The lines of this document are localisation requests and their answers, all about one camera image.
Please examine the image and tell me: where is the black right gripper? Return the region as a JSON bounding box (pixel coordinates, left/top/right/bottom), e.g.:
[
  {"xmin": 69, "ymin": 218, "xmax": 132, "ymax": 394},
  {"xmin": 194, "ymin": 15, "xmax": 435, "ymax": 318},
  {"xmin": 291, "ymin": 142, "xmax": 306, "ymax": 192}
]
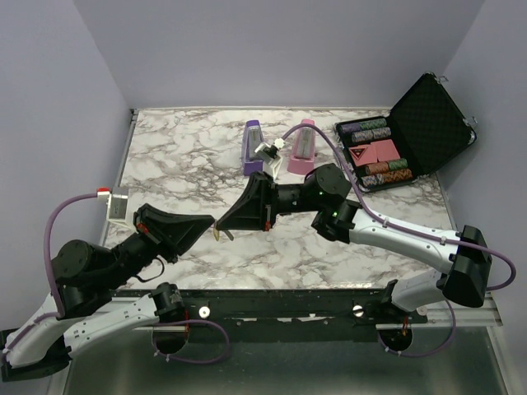
[{"xmin": 217, "ymin": 170, "xmax": 324, "ymax": 231}]

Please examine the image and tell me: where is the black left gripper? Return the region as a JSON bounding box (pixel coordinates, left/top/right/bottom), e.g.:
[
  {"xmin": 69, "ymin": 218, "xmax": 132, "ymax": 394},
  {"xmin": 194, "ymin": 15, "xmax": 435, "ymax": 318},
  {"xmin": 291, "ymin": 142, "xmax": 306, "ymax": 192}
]
[{"xmin": 102, "ymin": 203, "xmax": 217, "ymax": 290}]

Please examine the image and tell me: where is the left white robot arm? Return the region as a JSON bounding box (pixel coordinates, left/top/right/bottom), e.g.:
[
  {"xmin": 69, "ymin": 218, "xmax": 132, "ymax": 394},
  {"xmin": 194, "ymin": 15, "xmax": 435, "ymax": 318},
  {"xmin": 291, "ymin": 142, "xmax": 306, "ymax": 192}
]
[{"xmin": 1, "ymin": 204, "xmax": 215, "ymax": 382}]

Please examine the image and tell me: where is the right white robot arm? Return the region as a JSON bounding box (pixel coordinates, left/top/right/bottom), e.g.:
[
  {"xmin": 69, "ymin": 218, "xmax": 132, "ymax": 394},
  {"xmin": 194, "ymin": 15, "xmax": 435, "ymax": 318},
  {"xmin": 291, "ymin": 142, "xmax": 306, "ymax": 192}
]
[{"xmin": 215, "ymin": 164, "xmax": 492, "ymax": 323}]

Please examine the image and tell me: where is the pink metronome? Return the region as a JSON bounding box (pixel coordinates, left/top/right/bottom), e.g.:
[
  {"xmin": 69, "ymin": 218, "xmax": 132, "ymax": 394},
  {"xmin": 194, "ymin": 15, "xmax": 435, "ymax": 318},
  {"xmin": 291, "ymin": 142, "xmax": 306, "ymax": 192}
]
[{"xmin": 287, "ymin": 128, "xmax": 315, "ymax": 175}]

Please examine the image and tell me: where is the purple metronome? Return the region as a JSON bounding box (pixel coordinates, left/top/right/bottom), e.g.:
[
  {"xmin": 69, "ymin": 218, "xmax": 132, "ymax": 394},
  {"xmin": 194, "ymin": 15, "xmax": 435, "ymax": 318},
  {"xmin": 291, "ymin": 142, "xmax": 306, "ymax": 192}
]
[{"xmin": 240, "ymin": 119, "xmax": 264, "ymax": 176}]

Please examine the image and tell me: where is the red-backed card deck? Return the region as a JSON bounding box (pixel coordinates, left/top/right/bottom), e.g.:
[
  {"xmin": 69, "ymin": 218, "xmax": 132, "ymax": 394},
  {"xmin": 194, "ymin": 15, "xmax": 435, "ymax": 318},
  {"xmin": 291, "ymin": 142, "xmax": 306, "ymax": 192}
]
[{"xmin": 348, "ymin": 144, "xmax": 378, "ymax": 167}]

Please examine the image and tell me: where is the pink card deck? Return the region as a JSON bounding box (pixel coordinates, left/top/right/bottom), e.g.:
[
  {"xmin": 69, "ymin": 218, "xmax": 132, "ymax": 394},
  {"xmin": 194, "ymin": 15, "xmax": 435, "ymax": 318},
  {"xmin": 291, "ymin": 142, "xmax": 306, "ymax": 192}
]
[{"xmin": 371, "ymin": 139, "xmax": 400, "ymax": 162}]

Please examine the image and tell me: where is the black poker chip case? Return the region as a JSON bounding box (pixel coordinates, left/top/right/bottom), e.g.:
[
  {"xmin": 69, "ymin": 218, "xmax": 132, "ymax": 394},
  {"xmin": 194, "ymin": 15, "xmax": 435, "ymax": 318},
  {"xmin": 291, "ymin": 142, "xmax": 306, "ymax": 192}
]
[{"xmin": 334, "ymin": 72, "xmax": 477, "ymax": 193}]

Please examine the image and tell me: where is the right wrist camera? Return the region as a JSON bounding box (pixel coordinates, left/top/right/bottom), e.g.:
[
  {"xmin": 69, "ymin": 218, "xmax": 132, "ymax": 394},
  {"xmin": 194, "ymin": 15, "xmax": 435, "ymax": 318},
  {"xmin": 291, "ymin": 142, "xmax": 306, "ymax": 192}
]
[{"xmin": 254, "ymin": 138, "xmax": 285, "ymax": 179}]

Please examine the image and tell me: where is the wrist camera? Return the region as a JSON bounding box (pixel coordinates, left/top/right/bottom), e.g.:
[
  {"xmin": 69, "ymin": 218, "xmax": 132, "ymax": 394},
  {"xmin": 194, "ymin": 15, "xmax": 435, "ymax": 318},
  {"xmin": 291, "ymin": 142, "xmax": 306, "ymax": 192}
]
[
  {"xmin": 106, "ymin": 187, "xmax": 129, "ymax": 227},
  {"xmin": 254, "ymin": 138, "xmax": 285, "ymax": 179}
]

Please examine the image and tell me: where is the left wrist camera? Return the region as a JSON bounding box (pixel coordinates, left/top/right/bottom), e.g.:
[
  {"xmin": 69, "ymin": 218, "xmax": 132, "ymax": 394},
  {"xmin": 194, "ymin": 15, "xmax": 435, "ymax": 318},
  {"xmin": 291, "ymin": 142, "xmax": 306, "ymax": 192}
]
[{"xmin": 106, "ymin": 187, "xmax": 129, "ymax": 227}]

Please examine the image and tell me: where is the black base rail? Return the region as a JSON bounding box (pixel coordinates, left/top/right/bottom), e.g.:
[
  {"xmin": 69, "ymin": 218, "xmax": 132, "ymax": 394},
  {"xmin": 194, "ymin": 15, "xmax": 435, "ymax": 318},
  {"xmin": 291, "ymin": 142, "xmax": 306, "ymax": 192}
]
[{"xmin": 135, "ymin": 287, "xmax": 429, "ymax": 345}]

